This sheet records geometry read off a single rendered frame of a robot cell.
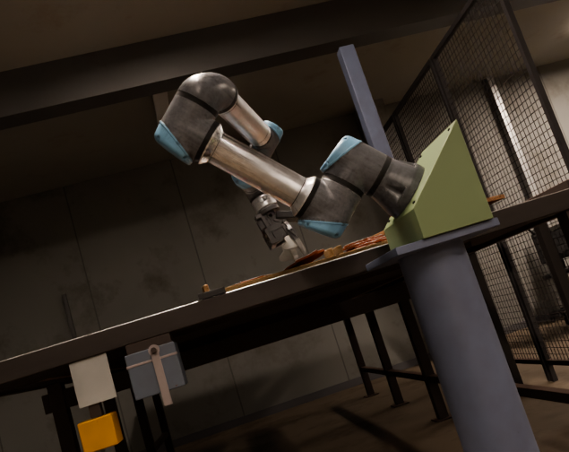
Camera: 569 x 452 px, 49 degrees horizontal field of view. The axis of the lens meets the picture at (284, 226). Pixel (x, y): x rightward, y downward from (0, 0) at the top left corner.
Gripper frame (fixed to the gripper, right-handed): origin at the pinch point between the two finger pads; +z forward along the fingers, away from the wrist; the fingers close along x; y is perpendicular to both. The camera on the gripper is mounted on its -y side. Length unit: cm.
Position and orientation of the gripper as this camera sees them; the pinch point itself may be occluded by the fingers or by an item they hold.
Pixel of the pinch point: (304, 260)
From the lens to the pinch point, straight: 196.2
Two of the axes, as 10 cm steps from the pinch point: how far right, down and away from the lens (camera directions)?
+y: -8.7, 4.3, -2.3
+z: 4.8, 8.5, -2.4
